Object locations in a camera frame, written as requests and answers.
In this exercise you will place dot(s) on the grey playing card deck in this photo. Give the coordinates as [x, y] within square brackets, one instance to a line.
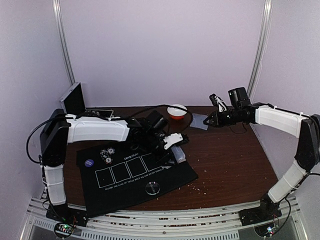
[179, 154]

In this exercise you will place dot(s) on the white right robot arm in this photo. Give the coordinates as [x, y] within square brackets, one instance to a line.
[290, 139]

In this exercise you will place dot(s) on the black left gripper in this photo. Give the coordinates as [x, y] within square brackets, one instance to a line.
[162, 160]

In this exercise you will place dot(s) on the black dealer button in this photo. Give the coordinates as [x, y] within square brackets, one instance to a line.
[152, 188]

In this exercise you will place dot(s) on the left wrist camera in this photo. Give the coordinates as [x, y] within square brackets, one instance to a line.
[156, 121]

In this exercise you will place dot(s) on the purple small blind button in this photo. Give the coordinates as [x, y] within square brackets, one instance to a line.
[89, 163]

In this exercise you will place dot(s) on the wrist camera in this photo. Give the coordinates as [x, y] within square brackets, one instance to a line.
[238, 97]
[156, 121]

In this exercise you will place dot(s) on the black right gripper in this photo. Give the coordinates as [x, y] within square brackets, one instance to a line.
[217, 119]

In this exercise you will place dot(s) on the black poker play mat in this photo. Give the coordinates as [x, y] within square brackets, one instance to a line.
[121, 184]

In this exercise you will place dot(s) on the aluminium poker chip case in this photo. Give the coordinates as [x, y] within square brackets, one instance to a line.
[73, 105]

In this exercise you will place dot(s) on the poker chip pile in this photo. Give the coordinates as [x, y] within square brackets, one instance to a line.
[106, 155]

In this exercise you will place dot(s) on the aluminium frame post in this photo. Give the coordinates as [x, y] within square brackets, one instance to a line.
[261, 47]
[63, 41]

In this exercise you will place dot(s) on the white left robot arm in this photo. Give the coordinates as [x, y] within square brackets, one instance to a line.
[63, 129]

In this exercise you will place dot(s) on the left aluminium frame post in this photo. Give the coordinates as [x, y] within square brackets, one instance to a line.
[63, 41]

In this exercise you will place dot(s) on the blue patterned playing card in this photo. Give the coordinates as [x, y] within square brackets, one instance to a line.
[198, 121]

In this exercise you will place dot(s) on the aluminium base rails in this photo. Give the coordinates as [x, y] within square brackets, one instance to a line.
[216, 223]

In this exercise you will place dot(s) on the white and red bowl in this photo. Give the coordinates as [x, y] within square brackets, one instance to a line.
[177, 111]

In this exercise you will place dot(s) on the right aluminium frame post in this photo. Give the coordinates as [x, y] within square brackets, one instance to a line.
[261, 47]

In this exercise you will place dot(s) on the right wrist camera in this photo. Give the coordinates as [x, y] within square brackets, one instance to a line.
[238, 97]

